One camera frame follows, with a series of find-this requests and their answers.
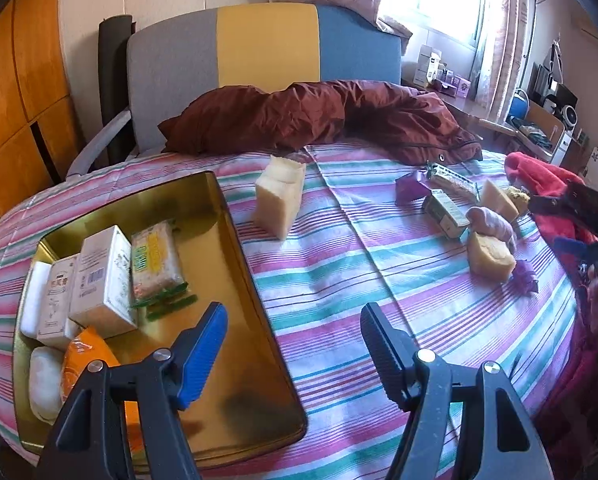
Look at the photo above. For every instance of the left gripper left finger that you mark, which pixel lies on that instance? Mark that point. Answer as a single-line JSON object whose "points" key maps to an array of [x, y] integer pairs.
{"points": [[89, 439]]}

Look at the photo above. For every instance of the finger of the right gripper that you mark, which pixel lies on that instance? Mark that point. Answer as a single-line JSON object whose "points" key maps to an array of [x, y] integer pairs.
{"points": [[572, 253], [578, 203]]}

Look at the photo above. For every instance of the purple candy wrapper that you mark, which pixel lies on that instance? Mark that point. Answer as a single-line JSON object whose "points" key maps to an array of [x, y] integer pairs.
{"points": [[524, 279]]}

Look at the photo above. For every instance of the yellow plush toy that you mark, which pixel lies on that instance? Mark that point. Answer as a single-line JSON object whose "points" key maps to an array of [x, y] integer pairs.
{"points": [[519, 198]]}

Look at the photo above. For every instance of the yellow sponge cube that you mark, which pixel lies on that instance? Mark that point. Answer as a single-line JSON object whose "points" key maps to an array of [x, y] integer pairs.
{"points": [[489, 257]]}

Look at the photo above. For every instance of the yellow sponge wedge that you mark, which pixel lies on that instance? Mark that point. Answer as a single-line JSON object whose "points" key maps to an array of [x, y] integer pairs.
{"points": [[498, 201]]}

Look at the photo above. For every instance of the pink striped sock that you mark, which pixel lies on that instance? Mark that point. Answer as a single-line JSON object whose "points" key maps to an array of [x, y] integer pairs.
{"points": [[484, 221]]}

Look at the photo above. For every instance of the green small box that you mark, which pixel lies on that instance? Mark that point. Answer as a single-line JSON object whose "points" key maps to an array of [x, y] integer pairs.
{"points": [[449, 218]]}

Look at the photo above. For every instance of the green cracker packet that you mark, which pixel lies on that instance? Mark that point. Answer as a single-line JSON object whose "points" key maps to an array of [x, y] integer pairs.
{"points": [[453, 181]]}

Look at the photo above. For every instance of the purple snack packet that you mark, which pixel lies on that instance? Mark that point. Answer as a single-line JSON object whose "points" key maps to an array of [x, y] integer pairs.
{"points": [[410, 187]]}

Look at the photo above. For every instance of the yellow sponge block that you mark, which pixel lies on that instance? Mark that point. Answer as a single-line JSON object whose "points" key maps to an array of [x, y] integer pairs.
{"points": [[278, 196]]}

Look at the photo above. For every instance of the wooden side desk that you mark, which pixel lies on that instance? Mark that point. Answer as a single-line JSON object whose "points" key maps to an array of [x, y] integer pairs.
{"points": [[506, 138]]}

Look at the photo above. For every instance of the red fleece garment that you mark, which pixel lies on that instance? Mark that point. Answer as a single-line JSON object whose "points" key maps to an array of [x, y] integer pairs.
{"points": [[567, 422]]}

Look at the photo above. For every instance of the white red-text box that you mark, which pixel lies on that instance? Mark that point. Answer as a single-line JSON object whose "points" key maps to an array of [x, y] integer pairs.
{"points": [[55, 328]]}

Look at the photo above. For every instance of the striped tablecloth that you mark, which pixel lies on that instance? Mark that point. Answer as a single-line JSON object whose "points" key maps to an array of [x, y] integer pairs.
{"points": [[351, 244]]}

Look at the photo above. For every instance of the white barcode box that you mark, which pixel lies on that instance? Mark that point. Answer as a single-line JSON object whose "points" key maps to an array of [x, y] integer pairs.
{"points": [[102, 292]]}

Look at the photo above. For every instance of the white flat box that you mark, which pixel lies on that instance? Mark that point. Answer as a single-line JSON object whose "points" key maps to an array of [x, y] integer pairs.
{"points": [[32, 298]]}

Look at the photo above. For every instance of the yellow green cracker pack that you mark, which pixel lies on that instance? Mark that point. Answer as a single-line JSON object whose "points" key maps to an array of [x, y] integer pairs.
{"points": [[158, 282]]}

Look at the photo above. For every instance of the maroon down jacket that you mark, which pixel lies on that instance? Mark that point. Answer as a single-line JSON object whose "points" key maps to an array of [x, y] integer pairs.
{"points": [[412, 126]]}

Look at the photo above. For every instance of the orange wooden cabinet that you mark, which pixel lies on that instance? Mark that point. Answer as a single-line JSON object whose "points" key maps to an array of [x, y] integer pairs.
{"points": [[39, 133]]}

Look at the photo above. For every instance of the grey yellow blue chair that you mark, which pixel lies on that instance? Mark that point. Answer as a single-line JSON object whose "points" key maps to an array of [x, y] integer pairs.
{"points": [[265, 45]]}

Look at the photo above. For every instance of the black rolled mat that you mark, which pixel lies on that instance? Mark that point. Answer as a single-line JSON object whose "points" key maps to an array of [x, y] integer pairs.
{"points": [[113, 36]]}

